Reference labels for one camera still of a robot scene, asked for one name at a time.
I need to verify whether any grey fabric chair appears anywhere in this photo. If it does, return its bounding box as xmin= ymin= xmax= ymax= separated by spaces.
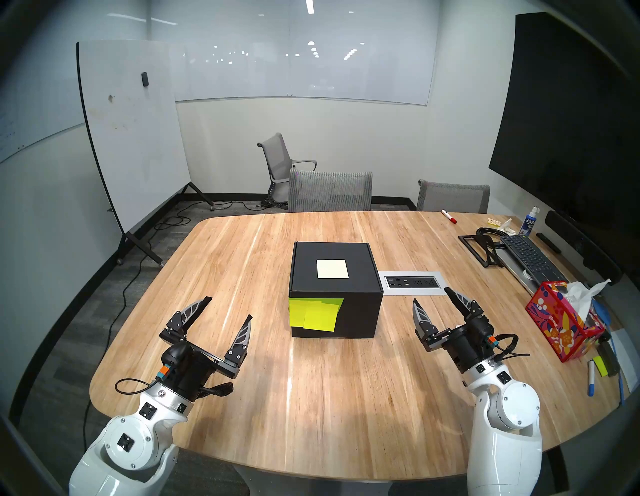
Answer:
xmin=416 ymin=179 xmax=491 ymax=214

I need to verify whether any red floral tissue box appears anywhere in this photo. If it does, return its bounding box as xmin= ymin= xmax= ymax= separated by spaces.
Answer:
xmin=525 ymin=281 xmax=607 ymax=363

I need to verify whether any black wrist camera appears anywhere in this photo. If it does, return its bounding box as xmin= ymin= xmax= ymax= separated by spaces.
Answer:
xmin=161 ymin=341 xmax=193 ymax=369
xmin=467 ymin=316 xmax=496 ymax=346

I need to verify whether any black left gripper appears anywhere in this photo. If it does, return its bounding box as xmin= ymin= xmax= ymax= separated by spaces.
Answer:
xmin=159 ymin=296 xmax=253 ymax=402

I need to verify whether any black cardboard box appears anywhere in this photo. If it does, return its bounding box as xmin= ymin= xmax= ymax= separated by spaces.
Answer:
xmin=288 ymin=241 xmax=384 ymax=339

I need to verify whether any large black whiteboard eraser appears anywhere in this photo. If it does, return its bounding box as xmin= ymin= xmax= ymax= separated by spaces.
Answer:
xmin=597 ymin=340 xmax=622 ymax=377

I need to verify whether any white paper sheet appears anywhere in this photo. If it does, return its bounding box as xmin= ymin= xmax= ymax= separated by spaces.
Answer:
xmin=610 ymin=327 xmax=640 ymax=393

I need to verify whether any neon green sticky note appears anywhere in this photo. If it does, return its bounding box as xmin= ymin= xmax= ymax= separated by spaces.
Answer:
xmin=289 ymin=298 xmax=345 ymax=329

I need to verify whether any black video bar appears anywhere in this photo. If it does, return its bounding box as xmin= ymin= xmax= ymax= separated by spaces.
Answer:
xmin=544 ymin=210 xmax=624 ymax=286

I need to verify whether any grey mesh chair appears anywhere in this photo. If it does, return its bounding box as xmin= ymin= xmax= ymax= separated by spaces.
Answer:
xmin=288 ymin=169 xmax=373 ymax=213

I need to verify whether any black floor cable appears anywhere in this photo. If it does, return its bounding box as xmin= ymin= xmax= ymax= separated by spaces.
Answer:
xmin=81 ymin=199 xmax=273 ymax=451

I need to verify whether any rolling whiteboard on black stand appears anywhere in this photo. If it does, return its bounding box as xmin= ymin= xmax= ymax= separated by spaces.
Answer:
xmin=76 ymin=40 xmax=216 ymax=267

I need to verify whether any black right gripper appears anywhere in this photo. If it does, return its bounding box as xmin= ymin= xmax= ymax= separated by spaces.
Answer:
xmin=412 ymin=286 xmax=498 ymax=374

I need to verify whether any whiteboard cleaner spray bottle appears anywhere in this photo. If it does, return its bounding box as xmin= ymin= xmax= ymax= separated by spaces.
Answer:
xmin=518 ymin=206 xmax=541 ymax=237

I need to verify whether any silver table power outlet panel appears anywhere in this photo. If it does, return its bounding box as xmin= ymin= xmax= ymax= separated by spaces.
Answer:
xmin=378 ymin=271 xmax=452 ymax=296

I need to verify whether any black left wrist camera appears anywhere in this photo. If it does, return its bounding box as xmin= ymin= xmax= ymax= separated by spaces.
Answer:
xmin=161 ymin=341 xmax=193 ymax=369

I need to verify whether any large black wall screen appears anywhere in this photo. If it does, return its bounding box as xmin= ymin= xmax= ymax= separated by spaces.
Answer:
xmin=488 ymin=11 xmax=640 ymax=261

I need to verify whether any pale yellow sticky note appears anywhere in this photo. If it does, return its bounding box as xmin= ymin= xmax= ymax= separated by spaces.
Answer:
xmin=316 ymin=259 xmax=349 ymax=279

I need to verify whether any clean glass wall whiteboard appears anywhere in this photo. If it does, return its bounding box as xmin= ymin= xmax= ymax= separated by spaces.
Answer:
xmin=148 ymin=0 xmax=441 ymax=106

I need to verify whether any blue flat tool with handle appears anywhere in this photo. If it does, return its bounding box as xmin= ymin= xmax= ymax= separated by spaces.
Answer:
xmin=590 ymin=299 xmax=626 ymax=407

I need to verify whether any grey office chair with armrests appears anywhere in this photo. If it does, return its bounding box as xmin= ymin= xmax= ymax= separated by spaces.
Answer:
xmin=257 ymin=132 xmax=318 ymax=205

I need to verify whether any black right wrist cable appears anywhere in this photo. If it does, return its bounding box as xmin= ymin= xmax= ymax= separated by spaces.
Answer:
xmin=490 ymin=332 xmax=531 ymax=363

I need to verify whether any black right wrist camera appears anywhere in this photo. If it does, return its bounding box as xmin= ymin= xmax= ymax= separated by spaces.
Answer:
xmin=467 ymin=316 xmax=496 ymax=346

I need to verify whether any black keyboard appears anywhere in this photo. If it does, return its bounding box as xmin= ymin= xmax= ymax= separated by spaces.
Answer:
xmin=495 ymin=247 xmax=551 ymax=297
xmin=500 ymin=234 xmax=568 ymax=283

